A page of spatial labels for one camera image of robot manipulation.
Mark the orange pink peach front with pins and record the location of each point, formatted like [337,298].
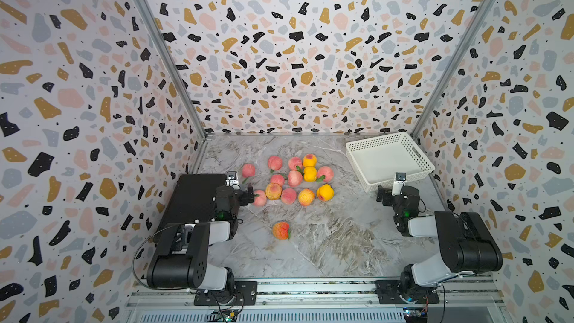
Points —
[306,197]

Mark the yellow pink peach front left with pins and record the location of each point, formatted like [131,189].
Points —
[273,191]

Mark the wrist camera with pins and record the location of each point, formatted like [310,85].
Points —
[232,179]
[398,183]

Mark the right aluminium corner post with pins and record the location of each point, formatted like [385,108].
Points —
[459,53]

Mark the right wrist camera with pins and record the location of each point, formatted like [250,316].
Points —
[398,183]

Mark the yellow peach back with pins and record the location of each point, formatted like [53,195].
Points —
[310,160]

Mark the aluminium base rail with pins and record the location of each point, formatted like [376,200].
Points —
[320,300]

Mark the black case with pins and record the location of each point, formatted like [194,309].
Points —
[192,200]

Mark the white perforated plastic basket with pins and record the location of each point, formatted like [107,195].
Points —
[377,160]

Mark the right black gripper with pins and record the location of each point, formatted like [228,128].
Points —
[388,196]

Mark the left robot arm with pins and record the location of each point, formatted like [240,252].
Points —
[180,260]

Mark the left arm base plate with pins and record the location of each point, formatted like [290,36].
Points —
[237,293]

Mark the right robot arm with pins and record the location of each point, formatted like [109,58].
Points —
[466,246]

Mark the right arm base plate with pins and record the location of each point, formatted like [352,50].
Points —
[394,292]

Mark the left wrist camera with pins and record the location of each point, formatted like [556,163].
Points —
[232,179]

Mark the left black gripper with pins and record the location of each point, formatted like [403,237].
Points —
[241,197]

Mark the orange red lone peach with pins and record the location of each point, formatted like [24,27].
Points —
[281,230]

